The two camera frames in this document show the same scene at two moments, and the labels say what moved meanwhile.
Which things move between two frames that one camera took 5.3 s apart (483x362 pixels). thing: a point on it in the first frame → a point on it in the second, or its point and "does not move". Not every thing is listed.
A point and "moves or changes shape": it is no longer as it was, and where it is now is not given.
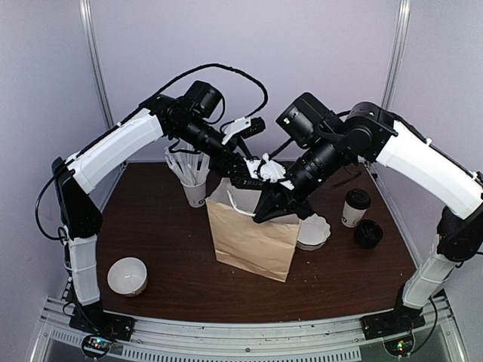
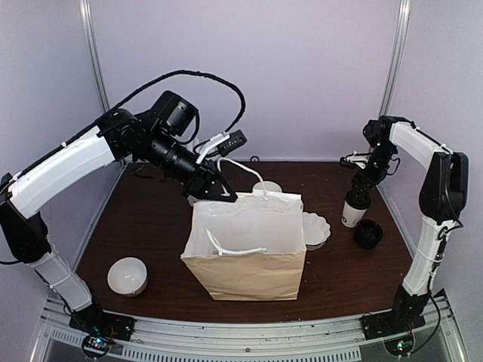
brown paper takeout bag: [266, 247] moves or changes shape
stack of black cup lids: [369, 234] does not move
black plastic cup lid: [358, 198] does not move
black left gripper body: [195, 133] → [161, 151]
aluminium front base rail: [250, 338] does not move
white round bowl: [127, 276] does not move
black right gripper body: [326, 159] → [383, 154]
